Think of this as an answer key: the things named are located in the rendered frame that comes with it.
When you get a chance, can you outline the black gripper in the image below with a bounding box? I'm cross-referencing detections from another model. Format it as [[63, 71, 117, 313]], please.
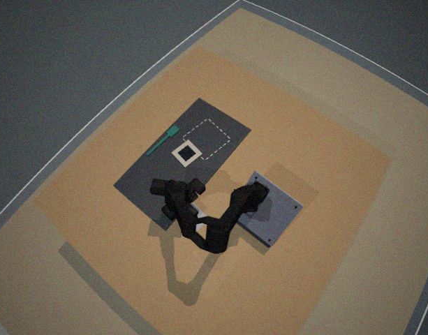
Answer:
[[161, 178, 206, 221]]

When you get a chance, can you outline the beige square tile with dark center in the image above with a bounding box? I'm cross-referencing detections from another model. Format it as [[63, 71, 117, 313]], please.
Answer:
[[171, 140, 202, 168]]

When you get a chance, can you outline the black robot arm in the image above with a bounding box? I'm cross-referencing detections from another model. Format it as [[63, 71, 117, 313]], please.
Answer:
[[150, 179, 270, 254]]

